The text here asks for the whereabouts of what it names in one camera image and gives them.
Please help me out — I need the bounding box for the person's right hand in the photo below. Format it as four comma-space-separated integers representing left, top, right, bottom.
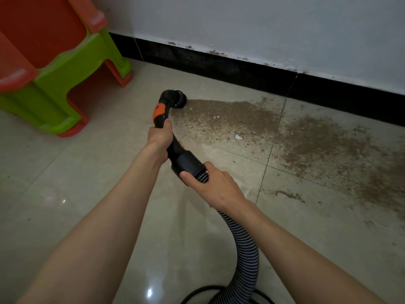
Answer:
179, 161, 249, 213

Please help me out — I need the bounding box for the person's left hand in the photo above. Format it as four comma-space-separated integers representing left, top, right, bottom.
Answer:
146, 119, 184, 165

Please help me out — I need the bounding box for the black vacuum hose with handle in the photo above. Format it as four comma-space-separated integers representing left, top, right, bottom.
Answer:
152, 90, 260, 304

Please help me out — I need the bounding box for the brown sawdust dirt patch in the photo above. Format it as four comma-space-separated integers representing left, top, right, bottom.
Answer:
170, 98, 405, 216

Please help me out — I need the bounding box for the black power cable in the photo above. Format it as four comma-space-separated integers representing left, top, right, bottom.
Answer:
180, 285, 276, 304

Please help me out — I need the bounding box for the person's right forearm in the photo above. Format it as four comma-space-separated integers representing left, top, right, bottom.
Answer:
234, 199, 387, 304

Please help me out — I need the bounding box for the person's left forearm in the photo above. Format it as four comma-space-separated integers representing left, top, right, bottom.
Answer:
18, 149, 164, 304

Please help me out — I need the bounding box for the tiled floor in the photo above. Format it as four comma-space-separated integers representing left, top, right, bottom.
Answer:
0, 57, 405, 304

